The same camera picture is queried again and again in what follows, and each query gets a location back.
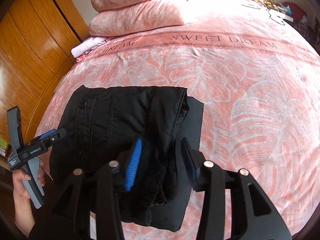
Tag black padded pants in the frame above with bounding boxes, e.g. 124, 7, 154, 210
49, 86, 204, 232

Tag pink pillow lower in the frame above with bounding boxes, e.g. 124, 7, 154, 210
89, 0, 194, 37

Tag left hand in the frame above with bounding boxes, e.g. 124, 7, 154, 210
11, 159, 46, 201

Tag left forearm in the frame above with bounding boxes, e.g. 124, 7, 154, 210
14, 195, 35, 238

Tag red cloth on nightstand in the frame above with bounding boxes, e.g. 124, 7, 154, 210
283, 2, 307, 21

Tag white pink folded towel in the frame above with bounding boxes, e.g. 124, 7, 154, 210
71, 36, 107, 59

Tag wooden wardrobe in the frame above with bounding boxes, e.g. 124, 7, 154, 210
1, 0, 88, 141

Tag dark patterned curtain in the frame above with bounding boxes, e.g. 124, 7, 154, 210
293, 16, 319, 54

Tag pink leaf-pattern bedspread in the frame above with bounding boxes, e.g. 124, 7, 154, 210
37, 0, 319, 239

